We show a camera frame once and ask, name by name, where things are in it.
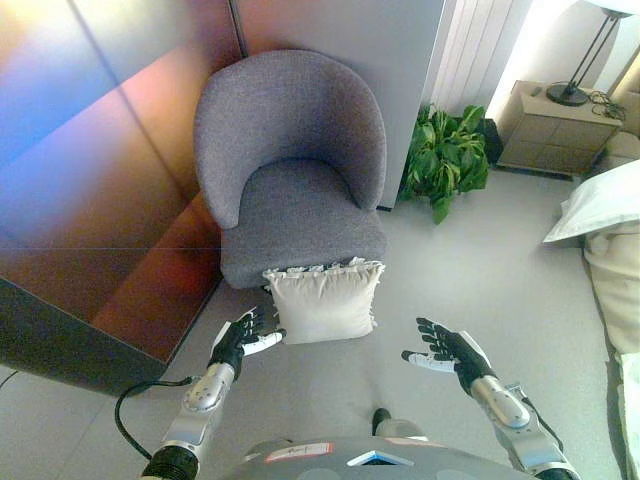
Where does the grey robot torso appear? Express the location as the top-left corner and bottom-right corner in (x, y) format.
(239, 435), (541, 480)

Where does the bed with cream duvet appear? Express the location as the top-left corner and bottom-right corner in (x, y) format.
(582, 130), (640, 480)

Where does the grey fabric armchair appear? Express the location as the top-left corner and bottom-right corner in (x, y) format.
(193, 48), (390, 290)

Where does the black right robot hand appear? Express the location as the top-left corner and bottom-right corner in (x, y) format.
(401, 316), (499, 396)

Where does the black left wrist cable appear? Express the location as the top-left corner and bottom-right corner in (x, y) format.
(114, 377), (194, 461)

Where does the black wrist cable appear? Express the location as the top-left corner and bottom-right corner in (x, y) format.
(519, 394), (566, 451)
(114, 377), (194, 461)

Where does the green leafy potted plant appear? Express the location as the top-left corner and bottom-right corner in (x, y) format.
(399, 103), (491, 225)

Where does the black table lamp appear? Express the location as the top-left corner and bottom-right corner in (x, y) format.
(546, 0), (640, 107)

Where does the white pleated curtain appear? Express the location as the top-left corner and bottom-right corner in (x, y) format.
(429, 0), (526, 116)

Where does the white fringed throw pillow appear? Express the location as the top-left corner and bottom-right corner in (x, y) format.
(262, 256), (387, 346)

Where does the reddish wooden cabinet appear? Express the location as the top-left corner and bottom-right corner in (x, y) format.
(0, 0), (246, 396)

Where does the white bed pillow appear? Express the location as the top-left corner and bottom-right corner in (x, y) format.
(542, 158), (640, 245)

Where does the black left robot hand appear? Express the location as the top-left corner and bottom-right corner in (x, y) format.
(207, 306), (288, 371)

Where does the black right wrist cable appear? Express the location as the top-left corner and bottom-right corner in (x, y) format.
(519, 394), (566, 451)

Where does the tangled dark cable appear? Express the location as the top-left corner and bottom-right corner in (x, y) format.
(587, 88), (624, 119)

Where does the beige bedside nightstand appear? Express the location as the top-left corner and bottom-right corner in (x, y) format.
(497, 79), (624, 177)

